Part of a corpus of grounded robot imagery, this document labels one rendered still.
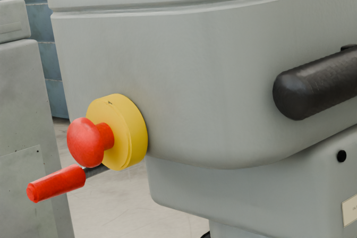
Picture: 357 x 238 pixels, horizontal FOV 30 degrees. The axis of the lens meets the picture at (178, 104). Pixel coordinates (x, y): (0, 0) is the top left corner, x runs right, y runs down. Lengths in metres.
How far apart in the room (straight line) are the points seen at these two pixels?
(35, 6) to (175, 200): 7.53
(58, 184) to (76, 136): 0.12
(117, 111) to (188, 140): 0.06
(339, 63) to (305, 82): 0.04
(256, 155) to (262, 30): 0.09
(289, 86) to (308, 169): 0.12
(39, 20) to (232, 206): 7.60
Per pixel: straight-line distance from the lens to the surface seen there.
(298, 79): 0.44
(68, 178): 0.63
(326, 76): 0.46
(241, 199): 0.61
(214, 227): 0.72
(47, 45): 8.12
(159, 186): 0.70
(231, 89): 0.47
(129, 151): 0.52
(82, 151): 0.51
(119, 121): 0.51
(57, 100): 8.23
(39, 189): 0.62
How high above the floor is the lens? 1.90
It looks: 13 degrees down
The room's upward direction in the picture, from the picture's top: 8 degrees counter-clockwise
